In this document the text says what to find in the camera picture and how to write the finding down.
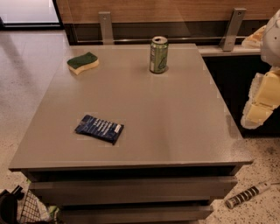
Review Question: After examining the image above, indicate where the black wire basket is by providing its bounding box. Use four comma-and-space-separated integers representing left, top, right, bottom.
0, 185, 60, 224

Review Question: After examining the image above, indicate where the grey drawer cabinet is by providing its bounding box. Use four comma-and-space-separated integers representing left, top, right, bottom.
10, 44, 252, 212

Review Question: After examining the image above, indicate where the lower grey drawer front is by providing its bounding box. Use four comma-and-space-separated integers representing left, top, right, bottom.
60, 206, 213, 224

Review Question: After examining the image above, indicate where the black white striped tool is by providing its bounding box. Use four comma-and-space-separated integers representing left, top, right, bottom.
225, 182, 271, 209

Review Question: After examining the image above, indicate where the right metal wall bracket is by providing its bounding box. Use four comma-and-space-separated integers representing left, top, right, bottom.
220, 8, 246, 52

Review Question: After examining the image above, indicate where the left metal wall bracket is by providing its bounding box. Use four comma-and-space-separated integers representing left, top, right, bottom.
98, 11, 114, 45

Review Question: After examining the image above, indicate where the green soda can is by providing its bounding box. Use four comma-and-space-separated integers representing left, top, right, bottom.
150, 36, 168, 74

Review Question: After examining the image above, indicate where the blue rxbar blueberry wrapper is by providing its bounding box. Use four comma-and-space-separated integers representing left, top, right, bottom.
74, 115, 124, 144

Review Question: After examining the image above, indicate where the green and yellow sponge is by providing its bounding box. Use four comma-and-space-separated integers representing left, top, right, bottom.
67, 52, 99, 75

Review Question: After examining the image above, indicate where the metal wall bracket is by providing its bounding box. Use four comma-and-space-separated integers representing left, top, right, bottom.
220, 8, 246, 52
98, 11, 114, 45

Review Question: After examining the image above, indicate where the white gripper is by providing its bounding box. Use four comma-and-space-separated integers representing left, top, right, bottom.
241, 10, 280, 130

